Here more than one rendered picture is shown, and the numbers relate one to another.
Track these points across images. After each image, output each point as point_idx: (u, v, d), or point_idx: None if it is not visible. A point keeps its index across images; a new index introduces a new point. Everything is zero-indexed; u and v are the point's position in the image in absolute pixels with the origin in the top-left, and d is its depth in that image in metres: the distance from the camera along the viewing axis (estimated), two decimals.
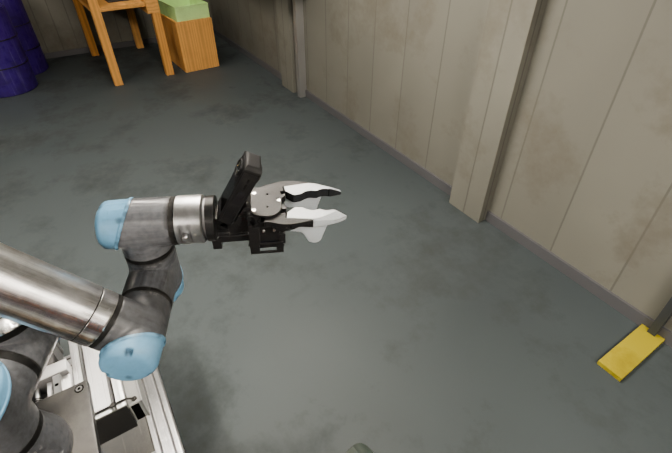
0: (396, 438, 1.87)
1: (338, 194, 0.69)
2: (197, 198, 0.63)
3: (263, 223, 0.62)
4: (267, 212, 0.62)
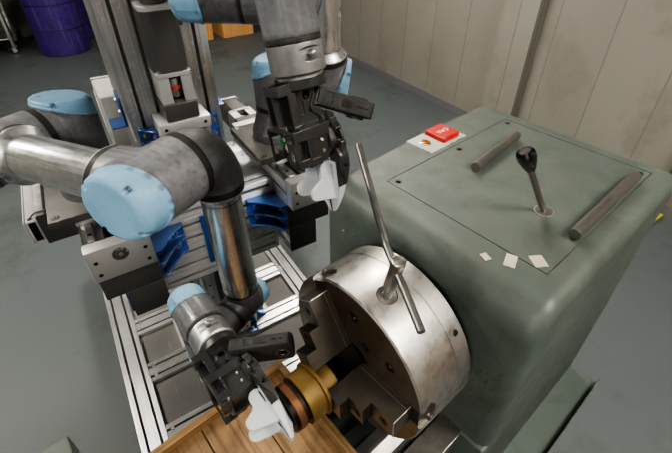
0: None
1: (332, 207, 0.66)
2: None
3: (334, 135, 0.58)
4: (340, 136, 0.60)
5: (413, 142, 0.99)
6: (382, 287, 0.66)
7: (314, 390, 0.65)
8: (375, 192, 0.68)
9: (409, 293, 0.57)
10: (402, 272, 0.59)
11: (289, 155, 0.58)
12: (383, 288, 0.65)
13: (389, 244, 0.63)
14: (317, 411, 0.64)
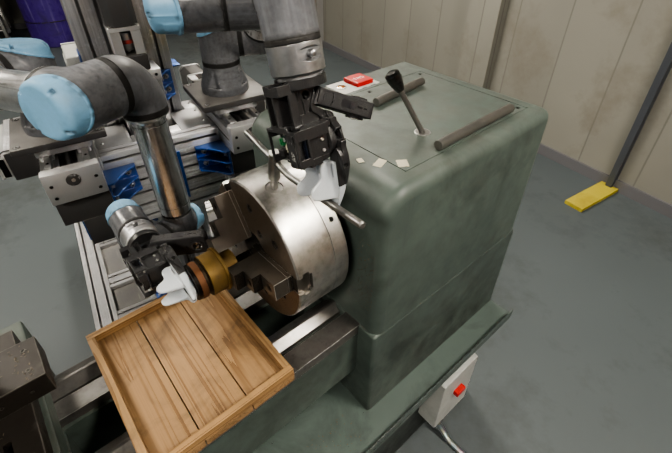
0: None
1: None
2: None
3: (334, 135, 0.58)
4: (340, 136, 0.60)
5: (331, 87, 1.14)
6: (279, 191, 0.79)
7: (214, 264, 0.79)
8: None
9: (260, 145, 0.76)
10: (269, 156, 0.74)
11: (289, 155, 0.58)
12: (278, 191, 0.79)
13: (286, 172, 0.72)
14: (216, 280, 0.79)
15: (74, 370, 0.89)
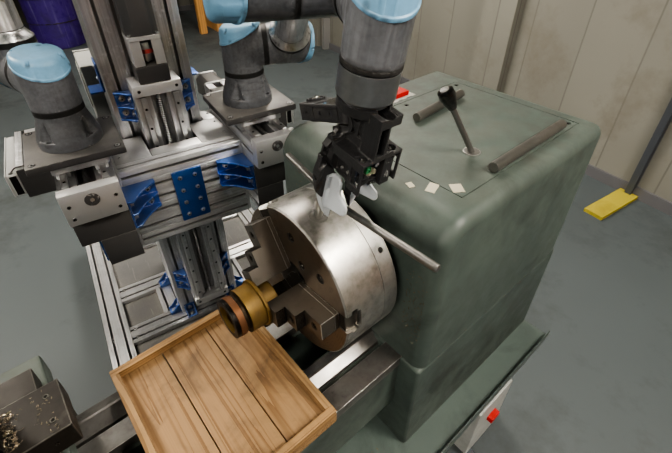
0: None
1: (329, 213, 0.65)
2: None
3: None
4: None
5: None
6: (325, 220, 0.72)
7: (253, 299, 0.73)
8: (379, 234, 0.59)
9: (305, 170, 0.70)
10: None
11: (381, 174, 0.56)
12: (323, 220, 0.72)
13: None
14: (256, 317, 0.72)
15: (97, 410, 0.82)
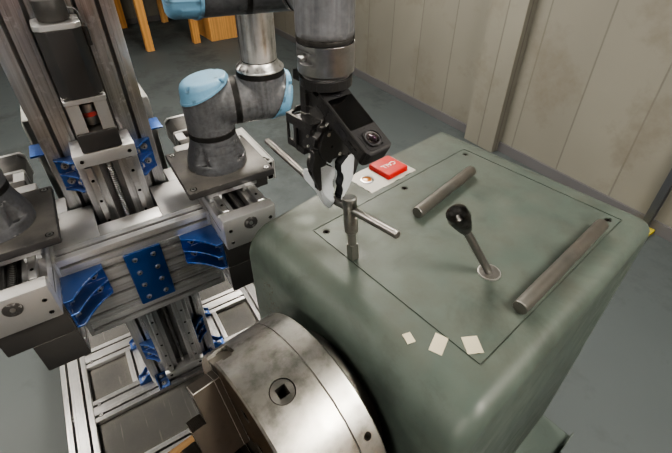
0: None
1: None
2: (347, 72, 0.53)
3: (313, 142, 0.58)
4: (324, 149, 0.58)
5: (354, 179, 0.87)
6: (290, 400, 0.52)
7: None
8: (300, 166, 0.72)
9: (371, 216, 0.61)
10: (356, 206, 0.63)
11: None
12: (289, 399, 0.52)
13: (333, 195, 0.67)
14: None
15: None
